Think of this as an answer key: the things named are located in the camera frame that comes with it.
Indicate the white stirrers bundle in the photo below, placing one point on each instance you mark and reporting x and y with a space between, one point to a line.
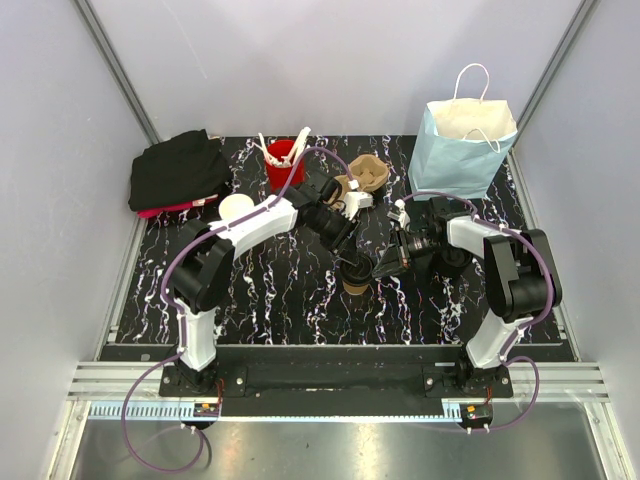
300 143

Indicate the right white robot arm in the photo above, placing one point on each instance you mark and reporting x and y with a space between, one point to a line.
520 277

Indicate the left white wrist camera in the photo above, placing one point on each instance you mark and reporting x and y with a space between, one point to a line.
355 200

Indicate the stack of brown paper cups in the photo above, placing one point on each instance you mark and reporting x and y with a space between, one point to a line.
235 206

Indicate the black plastic cup lid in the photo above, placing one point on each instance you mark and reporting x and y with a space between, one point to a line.
359 273

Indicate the red cup holder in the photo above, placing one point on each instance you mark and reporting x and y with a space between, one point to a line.
278 172

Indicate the brown paper cup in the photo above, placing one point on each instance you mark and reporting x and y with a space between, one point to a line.
355 289

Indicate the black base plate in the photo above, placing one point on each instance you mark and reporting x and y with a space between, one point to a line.
294 382

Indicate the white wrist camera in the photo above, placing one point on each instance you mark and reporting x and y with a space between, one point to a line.
398 215
355 200

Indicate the aluminium frame rail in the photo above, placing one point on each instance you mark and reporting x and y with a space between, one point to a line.
559 422

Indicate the light blue paper bag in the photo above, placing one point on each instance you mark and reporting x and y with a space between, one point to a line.
461 144

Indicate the pink cloth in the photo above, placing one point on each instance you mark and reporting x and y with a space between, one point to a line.
154 212

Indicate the stack of black cup lids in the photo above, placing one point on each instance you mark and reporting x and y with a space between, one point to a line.
451 262

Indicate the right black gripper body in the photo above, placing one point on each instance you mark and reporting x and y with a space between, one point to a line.
401 250

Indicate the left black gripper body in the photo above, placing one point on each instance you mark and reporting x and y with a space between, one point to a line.
338 242

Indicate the black marble pattern mat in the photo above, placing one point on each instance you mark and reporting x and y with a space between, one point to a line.
287 291

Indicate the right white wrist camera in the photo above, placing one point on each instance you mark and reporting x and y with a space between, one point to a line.
398 215

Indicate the black folded cloth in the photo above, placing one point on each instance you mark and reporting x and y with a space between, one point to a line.
183 169

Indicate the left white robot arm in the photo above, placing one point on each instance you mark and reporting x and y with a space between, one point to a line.
198 277

